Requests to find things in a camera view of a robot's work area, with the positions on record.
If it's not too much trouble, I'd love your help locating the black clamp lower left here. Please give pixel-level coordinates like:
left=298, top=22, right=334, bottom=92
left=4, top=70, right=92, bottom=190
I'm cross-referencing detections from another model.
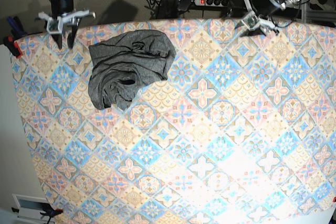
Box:
left=12, top=208, right=64, bottom=221

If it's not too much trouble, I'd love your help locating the blue handled clamp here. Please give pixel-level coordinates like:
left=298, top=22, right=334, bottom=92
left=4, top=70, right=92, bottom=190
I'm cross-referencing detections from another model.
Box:
left=6, top=16, right=28, bottom=39

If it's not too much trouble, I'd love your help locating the white floor vent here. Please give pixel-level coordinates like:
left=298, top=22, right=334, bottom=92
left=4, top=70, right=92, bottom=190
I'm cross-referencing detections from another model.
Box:
left=13, top=194, right=50, bottom=223

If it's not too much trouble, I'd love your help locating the patterned tablecloth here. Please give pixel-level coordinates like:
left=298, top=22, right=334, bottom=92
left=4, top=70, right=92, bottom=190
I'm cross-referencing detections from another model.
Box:
left=11, top=19, right=335, bottom=223

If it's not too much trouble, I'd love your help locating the grey t-shirt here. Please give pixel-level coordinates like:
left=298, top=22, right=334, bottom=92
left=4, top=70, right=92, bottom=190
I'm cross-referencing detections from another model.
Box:
left=88, top=30, right=176, bottom=110

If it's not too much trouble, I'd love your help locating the red black clamp upper left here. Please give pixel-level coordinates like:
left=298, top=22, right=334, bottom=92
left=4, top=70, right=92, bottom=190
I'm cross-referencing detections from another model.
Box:
left=3, top=36, right=22, bottom=58

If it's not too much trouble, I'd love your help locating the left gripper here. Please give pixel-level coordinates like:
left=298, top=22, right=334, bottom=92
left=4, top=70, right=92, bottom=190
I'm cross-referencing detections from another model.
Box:
left=222, top=0, right=279, bottom=37

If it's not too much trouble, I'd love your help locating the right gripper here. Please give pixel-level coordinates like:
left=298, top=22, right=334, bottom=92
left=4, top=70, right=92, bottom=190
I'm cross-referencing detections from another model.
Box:
left=36, top=0, right=96, bottom=50

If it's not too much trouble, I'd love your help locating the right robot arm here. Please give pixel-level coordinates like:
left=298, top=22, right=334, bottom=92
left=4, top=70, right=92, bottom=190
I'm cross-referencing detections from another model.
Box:
left=35, top=0, right=96, bottom=49

